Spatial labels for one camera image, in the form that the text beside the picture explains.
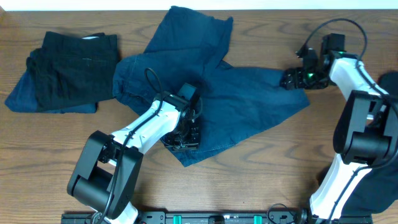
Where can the blue denim shorts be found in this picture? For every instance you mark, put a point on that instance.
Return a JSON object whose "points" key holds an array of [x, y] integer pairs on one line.
{"points": [[237, 102]]}

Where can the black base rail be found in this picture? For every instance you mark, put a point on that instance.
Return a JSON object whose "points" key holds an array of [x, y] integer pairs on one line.
{"points": [[275, 216]]}

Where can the black garment at right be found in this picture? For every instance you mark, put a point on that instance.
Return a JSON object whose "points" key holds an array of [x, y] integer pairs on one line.
{"points": [[376, 192]]}

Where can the folded navy shorts underneath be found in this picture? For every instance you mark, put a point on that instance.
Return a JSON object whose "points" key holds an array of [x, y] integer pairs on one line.
{"points": [[21, 96]]}

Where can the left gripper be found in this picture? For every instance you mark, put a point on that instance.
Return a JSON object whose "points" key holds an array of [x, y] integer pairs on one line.
{"points": [[185, 144]]}

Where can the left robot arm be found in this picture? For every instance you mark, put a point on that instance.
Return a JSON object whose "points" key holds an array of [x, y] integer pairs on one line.
{"points": [[109, 164]]}

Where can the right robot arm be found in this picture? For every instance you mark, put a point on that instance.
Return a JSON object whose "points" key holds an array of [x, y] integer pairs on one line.
{"points": [[365, 137]]}

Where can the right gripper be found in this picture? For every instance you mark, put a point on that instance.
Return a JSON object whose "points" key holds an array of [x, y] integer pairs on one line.
{"points": [[290, 78]]}

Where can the folded black shorts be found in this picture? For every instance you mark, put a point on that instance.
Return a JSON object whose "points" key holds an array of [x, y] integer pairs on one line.
{"points": [[104, 46]]}

